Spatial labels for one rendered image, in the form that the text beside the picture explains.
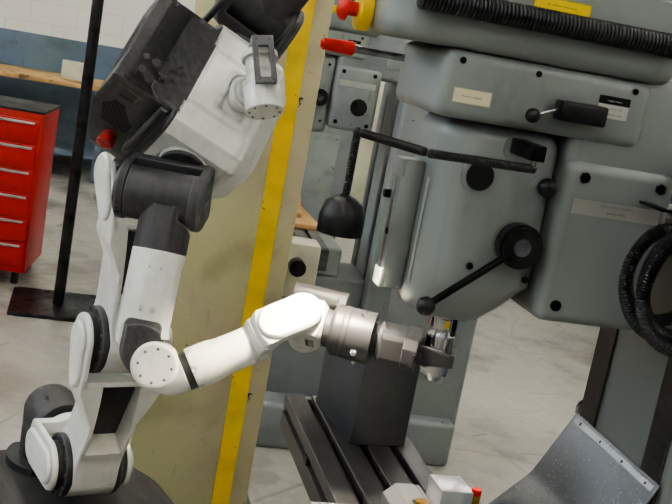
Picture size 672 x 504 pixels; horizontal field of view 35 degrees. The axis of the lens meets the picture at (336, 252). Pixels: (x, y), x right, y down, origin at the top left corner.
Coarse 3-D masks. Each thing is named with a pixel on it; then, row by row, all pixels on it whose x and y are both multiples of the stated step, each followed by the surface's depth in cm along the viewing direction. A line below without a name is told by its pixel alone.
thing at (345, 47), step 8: (328, 40) 170; (336, 40) 170; (344, 40) 171; (328, 48) 170; (336, 48) 170; (344, 48) 170; (352, 48) 171; (360, 48) 171; (368, 48) 172; (376, 56) 173; (384, 56) 173; (392, 56) 173; (400, 56) 173
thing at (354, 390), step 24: (336, 360) 220; (336, 384) 219; (360, 384) 207; (384, 384) 208; (408, 384) 210; (336, 408) 218; (360, 408) 208; (384, 408) 210; (408, 408) 212; (360, 432) 209; (384, 432) 211
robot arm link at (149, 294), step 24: (144, 264) 172; (168, 264) 173; (144, 288) 172; (168, 288) 173; (120, 312) 174; (144, 312) 172; (168, 312) 174; (120, 336) 172; (144, 336) 171; (168, 336) 175; (144, 360) 169; (168, 360) 170; (144, 384) 169; (168, 384) 170
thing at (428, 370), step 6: (426, 342) 176; (432, 342) 174; (438, 348) 174; (444, 348) 174; (450, 348) 175; (450, 354) 176; (420, 366) 177; (426, 366) 175; (426, 372) 176; (432, 372) 175; (438, 372) 175; (444, 372) 176
